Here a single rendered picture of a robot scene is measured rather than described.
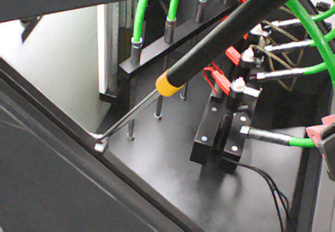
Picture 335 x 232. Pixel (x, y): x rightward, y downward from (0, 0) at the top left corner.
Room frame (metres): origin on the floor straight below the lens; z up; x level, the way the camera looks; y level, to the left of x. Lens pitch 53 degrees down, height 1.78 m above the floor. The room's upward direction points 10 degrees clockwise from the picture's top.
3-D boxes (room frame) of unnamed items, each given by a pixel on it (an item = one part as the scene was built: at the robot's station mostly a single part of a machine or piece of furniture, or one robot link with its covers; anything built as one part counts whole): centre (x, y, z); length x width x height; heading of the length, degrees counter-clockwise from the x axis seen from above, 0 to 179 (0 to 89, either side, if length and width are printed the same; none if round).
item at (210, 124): (0.68, -0.14, 0.91); 0.34 x 0.10 x 0.15; 169
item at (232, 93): (0.56, -0.13, 1.02); 0.05 x 0.03 x 0.21; 79
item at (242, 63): (0.64, -0.14, 1.02); 0.05 x 0.03 x 0.21; 79
